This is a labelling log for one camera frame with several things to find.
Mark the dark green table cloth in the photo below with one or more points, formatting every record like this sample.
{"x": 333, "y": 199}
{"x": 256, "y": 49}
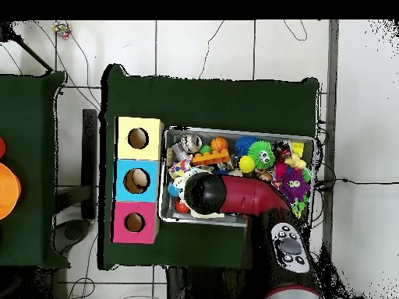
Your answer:
{"x": 212, "y": 99}

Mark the blue spiky ball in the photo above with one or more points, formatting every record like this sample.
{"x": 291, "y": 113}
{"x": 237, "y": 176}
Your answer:
{"x": 243, "y": 144}

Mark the small orange basketball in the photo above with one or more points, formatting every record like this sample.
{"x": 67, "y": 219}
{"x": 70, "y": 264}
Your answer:
{"x": 219, "y": 144}

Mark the purple spiky monster toy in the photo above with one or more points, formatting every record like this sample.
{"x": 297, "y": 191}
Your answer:
{"x": 294, "y": 184}

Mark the colourful patterned cloth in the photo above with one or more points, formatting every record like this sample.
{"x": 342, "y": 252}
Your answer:
{"x": 179, "y": 168}

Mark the shallow clear bin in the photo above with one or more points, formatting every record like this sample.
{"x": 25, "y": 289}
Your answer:
{"x": 163, "y": 205}

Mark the orange bowl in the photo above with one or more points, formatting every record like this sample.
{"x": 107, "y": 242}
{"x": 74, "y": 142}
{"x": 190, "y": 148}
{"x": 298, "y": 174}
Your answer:
{"x": 7, "y": 190}

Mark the small colourful toy on floor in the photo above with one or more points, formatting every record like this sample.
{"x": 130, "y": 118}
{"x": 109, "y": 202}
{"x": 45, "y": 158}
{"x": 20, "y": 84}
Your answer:
{"x": 61, "y": 28}

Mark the cream yellow cloth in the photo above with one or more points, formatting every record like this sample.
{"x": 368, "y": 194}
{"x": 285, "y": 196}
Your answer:
{"x": 179, "y": 185}

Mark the yellow ball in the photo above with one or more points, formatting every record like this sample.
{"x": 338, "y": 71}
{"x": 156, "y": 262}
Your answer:
{"x": 247, "y": 164}

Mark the green covered side table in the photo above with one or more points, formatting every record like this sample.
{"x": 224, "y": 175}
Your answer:
{"x": 31, "y": 124}

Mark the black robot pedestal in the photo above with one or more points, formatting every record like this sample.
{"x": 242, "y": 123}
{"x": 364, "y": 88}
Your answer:
{"x": 199, "y": 286}

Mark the green spiky ball with eyes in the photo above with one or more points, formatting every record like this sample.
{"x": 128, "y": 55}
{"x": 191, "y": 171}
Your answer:
{"x": 261, "y": 154}

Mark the orange building block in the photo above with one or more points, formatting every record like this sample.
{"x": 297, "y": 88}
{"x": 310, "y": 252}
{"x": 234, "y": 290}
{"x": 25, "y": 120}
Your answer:
{"x": 211, "y": 157}

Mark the wooden box with three holes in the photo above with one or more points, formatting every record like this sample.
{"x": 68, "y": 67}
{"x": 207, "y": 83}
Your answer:
{"x": 136, "y": 163}

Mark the crushed silver can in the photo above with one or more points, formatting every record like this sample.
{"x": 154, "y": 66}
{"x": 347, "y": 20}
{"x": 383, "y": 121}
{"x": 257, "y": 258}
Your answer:
{"x": 190, "y": 142}

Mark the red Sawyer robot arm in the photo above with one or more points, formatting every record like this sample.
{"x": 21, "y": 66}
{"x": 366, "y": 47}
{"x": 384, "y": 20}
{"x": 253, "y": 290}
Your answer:
{"x": 249, "y": 194}

